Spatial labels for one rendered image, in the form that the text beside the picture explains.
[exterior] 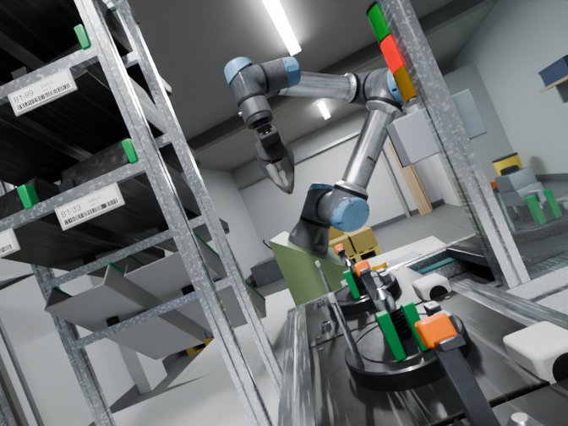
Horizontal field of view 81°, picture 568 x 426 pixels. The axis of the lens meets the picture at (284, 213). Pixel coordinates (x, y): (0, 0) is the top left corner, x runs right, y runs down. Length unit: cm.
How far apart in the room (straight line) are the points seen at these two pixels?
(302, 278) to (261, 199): 804
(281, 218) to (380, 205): 262
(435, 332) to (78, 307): 58
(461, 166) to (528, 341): 25
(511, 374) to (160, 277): 50
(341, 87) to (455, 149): 70
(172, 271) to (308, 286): 59
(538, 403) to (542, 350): 4
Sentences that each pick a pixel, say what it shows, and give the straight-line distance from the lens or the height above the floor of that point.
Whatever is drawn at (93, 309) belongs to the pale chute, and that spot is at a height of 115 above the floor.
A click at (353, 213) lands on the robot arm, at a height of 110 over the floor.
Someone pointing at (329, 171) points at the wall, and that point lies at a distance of 875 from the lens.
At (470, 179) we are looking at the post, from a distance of 53.
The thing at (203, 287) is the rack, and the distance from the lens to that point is 44.
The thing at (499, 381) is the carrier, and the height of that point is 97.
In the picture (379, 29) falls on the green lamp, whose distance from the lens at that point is 59.
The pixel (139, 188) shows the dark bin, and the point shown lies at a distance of 53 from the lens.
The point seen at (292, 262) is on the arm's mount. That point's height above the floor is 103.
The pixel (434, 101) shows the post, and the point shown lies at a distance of 53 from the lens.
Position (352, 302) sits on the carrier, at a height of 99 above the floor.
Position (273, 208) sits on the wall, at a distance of 902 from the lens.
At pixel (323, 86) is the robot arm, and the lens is 113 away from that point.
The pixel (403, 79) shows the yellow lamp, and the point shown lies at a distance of 56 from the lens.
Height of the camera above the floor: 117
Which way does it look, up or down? 1 degrees up
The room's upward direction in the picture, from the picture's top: 23 degrees counter-clockwise
